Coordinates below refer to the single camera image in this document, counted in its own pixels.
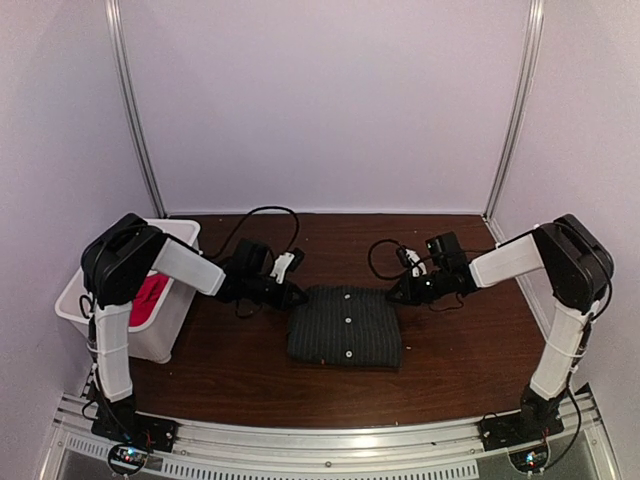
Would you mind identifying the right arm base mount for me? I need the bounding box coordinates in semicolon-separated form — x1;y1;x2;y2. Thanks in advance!
477;387;566;451

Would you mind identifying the front aluminium rail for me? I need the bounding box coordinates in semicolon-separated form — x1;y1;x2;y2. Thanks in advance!
35;395;621;479

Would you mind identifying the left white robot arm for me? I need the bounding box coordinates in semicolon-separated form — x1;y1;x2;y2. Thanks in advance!
81;213;308;444

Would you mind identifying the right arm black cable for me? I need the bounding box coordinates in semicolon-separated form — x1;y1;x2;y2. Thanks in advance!
368;239;406;284

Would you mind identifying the white plastic laundry bin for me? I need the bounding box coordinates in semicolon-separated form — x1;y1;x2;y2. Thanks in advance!
53;218;202;365

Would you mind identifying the red garment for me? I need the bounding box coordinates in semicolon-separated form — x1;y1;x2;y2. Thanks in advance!
129;273;169;332

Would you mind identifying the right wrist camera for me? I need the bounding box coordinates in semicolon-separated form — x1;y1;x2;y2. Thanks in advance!
396;246;428;278

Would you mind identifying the left aluminium frame post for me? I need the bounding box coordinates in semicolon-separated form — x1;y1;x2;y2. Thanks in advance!
104;0;168;218

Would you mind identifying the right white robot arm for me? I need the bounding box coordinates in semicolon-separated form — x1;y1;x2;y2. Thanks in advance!
386;214;614;442

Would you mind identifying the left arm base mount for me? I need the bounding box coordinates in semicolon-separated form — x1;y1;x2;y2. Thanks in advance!
91;395;178;453

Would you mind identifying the right aluminium frame post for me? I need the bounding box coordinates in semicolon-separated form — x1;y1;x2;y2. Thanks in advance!
483;0;545;223

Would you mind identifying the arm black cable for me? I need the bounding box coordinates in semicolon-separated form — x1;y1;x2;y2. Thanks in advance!
209;205;301;261
368;239;406;284

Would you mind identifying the round circuit board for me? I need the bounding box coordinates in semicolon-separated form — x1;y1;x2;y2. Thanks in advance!
106;443;150;476
509;444;549;474

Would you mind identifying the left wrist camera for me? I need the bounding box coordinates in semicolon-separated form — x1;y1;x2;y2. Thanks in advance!
270;248;305;284

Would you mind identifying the dark pinstriped shirt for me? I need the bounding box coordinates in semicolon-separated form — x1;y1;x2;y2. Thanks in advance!
287;285;403;369

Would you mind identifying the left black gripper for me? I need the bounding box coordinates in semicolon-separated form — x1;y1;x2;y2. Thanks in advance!
244;273;307;312

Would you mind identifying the left round circuit board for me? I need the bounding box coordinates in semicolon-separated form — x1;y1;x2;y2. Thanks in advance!
106;443;150;476

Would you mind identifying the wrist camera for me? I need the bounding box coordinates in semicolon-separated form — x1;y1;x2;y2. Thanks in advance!
270;248;305;284
396;246;428;278

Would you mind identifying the right round circuit board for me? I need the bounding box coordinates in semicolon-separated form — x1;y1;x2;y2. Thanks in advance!
509;444;549;474

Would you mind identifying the aluminium frame post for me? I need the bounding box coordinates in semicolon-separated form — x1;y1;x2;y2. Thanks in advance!
104;0;168;218
483;0;545;223

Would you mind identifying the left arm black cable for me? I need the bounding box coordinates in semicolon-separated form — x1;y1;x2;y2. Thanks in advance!
209;205;301;261

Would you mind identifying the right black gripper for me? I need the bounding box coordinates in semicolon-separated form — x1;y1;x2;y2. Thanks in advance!
388;268;450;306

